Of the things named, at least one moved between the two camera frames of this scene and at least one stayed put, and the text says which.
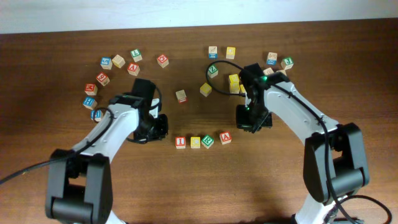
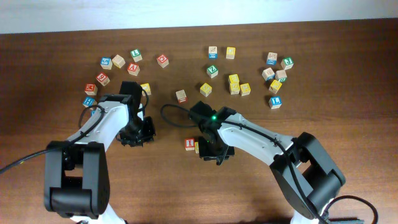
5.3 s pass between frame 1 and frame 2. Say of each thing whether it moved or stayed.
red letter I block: moved
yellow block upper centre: stayed
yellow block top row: stayed
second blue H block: stayed
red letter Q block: stayed
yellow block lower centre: stayed
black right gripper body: moved
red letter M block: stayed
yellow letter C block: moved
